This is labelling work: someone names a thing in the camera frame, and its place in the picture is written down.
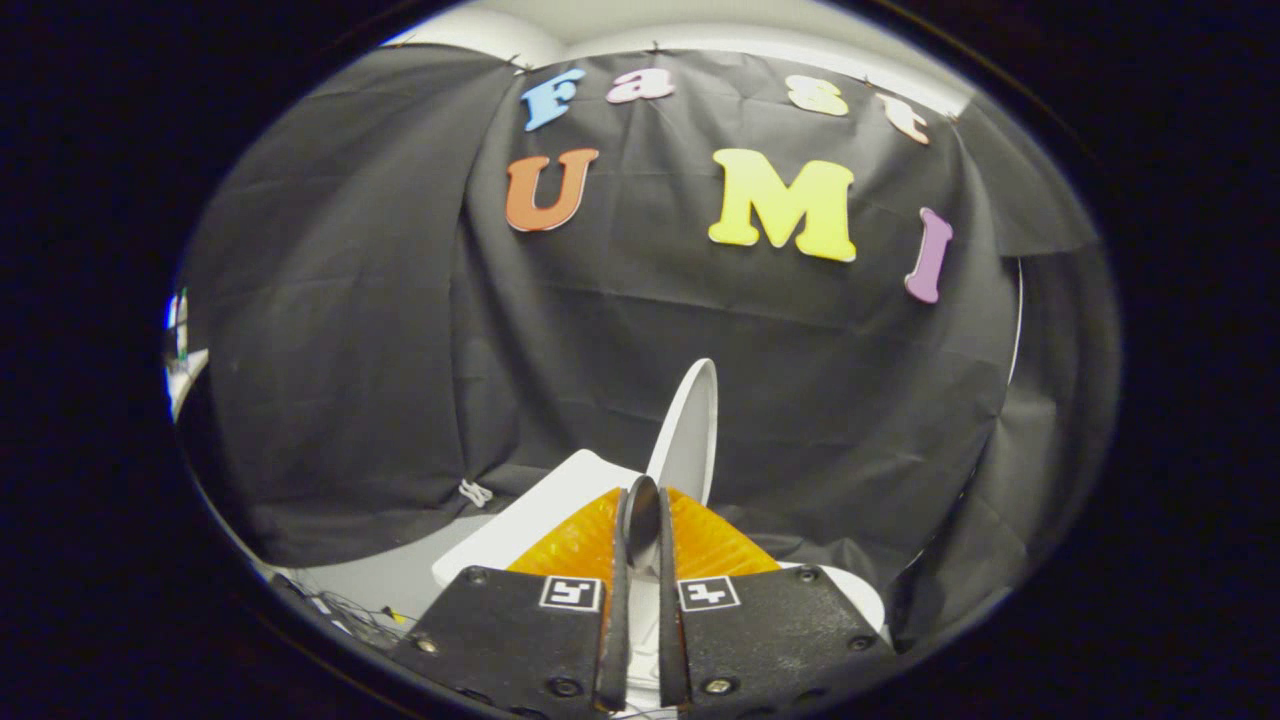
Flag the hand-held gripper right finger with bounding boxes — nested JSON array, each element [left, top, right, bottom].
[[657, 487, 896, 713]]

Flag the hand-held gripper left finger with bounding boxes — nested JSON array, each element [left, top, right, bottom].
[[390, 487, 631, 713]]

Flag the black backdrop cloth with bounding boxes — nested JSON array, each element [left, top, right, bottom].
[[175, 45, 1121, 651]]

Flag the white toilet lid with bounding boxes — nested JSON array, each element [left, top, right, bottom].
[[645, 358, 719, 506]]

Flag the black lid lifter handle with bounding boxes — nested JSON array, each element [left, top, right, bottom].
[[622, 475, 663, 579]]

